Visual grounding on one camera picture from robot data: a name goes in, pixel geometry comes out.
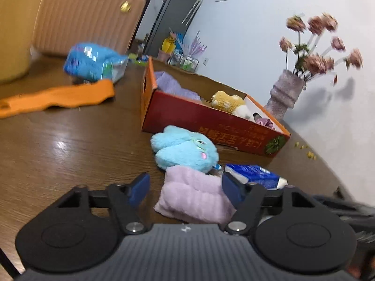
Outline scattered yellow crumbs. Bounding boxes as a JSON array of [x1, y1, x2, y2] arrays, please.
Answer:
[[294, 142, 317, 161]]

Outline clear folded umbrella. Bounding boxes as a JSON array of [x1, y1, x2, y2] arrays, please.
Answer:
[[182, 0, 206, 25]]

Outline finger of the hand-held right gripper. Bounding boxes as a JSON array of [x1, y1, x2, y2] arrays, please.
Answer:
[[312, 195, 358, 212]]

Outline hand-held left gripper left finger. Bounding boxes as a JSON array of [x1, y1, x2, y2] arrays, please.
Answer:
[[56, 172, 151, 235]]

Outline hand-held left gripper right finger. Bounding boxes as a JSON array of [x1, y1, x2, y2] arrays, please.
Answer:
[[221, 173, 318, 235]]

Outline pink satin cloth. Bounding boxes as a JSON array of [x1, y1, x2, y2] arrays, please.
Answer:
[[253, 117, 277, 131]]

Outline orange cloth strip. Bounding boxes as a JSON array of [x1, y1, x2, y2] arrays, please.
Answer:
[[0, 79, 115, 119]]

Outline grey refrigerator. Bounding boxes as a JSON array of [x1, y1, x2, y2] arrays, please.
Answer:
[[143, 0, 206, 62]]

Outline red and orange cardboard box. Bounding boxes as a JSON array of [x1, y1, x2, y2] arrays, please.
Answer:
[[141, 56, 291, 157]]

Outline light blue plush toy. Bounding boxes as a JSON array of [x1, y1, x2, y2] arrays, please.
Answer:
[[150, 125, 219, 173]]

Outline yellow thermos jug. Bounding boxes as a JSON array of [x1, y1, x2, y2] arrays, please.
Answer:
[[0, 0, 44, 84]]

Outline bunch of dried pink roses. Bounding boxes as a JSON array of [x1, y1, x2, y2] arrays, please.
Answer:
[[278, 13, 364, 90]]

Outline pink ribbed suitcase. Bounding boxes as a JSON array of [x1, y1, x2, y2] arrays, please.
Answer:
[[32, 0, 147, 57]]

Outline wire storage rack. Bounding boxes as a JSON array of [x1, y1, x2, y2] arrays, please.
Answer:
[[168, 50, 199, 72]]

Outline purple clothes hangers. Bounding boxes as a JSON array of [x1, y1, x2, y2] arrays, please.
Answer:
[[187, 31, 207, 56]]

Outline small blue tissue packet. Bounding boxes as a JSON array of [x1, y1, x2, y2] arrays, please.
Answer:
[[224, 164, 288, 190]]

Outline lilac fluffy towel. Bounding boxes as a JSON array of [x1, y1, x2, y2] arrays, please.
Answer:
[[154, 165, 236, 224]]

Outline large blue tissue pack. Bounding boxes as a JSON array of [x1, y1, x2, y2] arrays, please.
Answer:
[[64, 42, 129, 83]]

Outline purple knit cloth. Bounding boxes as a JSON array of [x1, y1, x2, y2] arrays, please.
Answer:
[[154, 71, 202, 101]]

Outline yellow and white plush toy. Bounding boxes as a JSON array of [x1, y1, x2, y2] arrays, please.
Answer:
[[211, 91, 255, 120]]

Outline pink textured vase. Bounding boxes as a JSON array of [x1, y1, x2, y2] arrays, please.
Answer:
[[264, 69, 305, 120]]

